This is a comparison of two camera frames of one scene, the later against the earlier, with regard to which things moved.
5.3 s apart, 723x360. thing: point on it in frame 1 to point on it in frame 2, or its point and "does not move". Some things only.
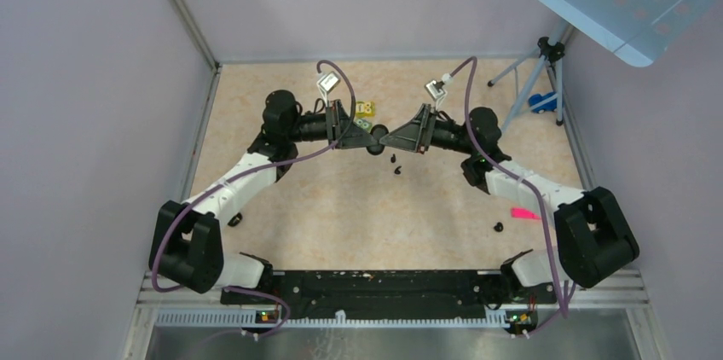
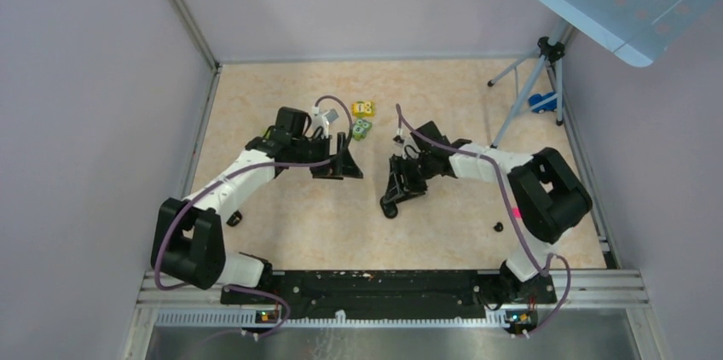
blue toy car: [549, 106] does not move
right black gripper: [417, 135] to [395, 191]
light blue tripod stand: [549, 50] does not move
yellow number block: [365, 108] does not move
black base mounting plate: [388, 295] does not move
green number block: [364, 124] does not move
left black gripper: [354, 136] to [345, 165]
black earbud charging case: [378, 131] to [389, 208]
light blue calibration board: [639, 2] does not move
